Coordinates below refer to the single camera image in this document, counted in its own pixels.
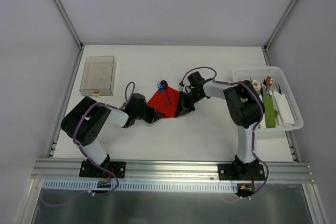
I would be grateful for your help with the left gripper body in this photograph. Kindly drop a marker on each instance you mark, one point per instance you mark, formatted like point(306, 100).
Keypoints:
point(151, 114)

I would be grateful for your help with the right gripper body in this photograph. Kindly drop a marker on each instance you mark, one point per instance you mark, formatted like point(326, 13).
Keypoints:
point(185, 103)

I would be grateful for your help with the red paper napkin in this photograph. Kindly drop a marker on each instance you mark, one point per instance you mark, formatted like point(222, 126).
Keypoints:
point(158, 103)

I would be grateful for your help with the iridescent purple spoon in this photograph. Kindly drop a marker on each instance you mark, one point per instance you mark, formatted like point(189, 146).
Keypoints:
point(165, 88)

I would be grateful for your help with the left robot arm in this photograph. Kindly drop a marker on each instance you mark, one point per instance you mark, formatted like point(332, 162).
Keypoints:
point(85, 121)

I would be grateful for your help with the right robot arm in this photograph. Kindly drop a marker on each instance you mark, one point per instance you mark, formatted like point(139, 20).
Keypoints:
point(245, 109)

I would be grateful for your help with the white napkin roll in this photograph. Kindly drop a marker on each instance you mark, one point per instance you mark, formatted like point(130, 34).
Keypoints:
point(258, 88)

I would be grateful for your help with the right white napkin rolls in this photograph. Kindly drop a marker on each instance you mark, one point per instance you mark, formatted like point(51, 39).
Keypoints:
point(284, 116)

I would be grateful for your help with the clear plastic box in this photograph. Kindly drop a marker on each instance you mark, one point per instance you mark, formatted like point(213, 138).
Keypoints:
point(98, 76)

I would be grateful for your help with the white plastic basket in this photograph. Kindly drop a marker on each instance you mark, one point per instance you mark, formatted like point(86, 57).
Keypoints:
point(280, 84)

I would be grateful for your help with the copper spoon in basket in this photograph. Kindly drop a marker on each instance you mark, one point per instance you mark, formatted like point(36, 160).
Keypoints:
point(269, 82)

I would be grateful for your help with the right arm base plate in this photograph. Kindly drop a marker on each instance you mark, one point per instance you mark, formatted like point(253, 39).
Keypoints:
point(232, 172)

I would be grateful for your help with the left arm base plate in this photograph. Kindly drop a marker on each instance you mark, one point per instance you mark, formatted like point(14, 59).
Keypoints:
point(88, 170)

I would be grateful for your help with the aluminium front rail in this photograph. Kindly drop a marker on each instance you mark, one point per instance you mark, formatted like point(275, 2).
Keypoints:
point(173, 171)

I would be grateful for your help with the white slotted cable duct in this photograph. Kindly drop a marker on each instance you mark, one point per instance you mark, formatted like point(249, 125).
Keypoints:
point(97, 185)

